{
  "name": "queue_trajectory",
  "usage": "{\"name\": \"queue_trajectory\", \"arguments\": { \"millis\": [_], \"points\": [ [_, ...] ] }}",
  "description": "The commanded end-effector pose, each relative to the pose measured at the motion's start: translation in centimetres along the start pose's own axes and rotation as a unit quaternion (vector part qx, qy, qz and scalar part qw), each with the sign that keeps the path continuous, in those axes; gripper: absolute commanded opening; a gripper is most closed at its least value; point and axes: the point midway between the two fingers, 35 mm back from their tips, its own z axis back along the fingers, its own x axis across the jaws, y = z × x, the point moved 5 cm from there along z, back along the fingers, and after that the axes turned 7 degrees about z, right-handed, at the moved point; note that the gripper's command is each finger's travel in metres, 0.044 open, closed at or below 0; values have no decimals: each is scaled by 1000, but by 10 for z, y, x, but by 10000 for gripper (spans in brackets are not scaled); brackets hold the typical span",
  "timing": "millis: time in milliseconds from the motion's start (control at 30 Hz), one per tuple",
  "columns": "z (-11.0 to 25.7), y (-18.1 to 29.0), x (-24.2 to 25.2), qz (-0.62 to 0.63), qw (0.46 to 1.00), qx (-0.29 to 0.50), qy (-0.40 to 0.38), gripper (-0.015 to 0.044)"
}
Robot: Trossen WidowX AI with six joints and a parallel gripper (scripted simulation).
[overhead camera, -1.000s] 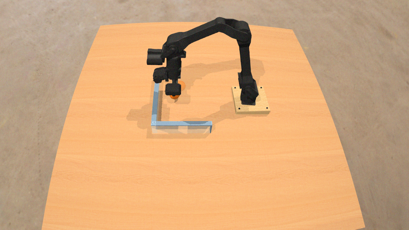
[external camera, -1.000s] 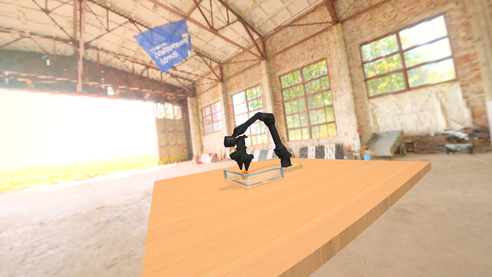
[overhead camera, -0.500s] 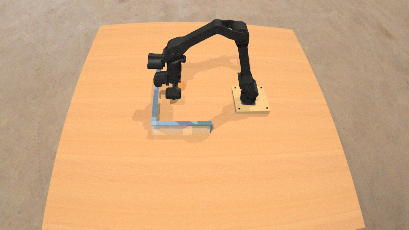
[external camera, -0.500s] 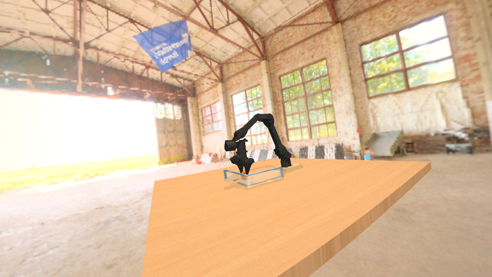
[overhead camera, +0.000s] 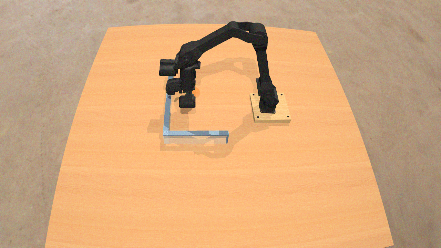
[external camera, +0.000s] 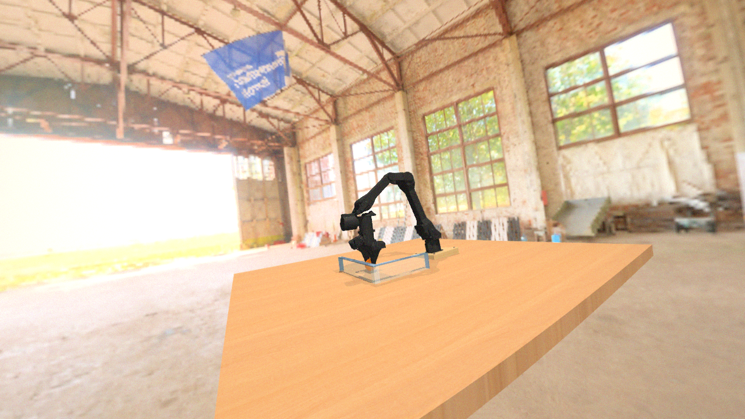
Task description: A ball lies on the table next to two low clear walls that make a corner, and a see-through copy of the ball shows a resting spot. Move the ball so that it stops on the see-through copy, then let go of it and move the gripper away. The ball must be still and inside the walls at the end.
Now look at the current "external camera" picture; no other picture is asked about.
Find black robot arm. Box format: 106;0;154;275
340;172;443;254

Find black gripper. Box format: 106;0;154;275
356;227;386;264

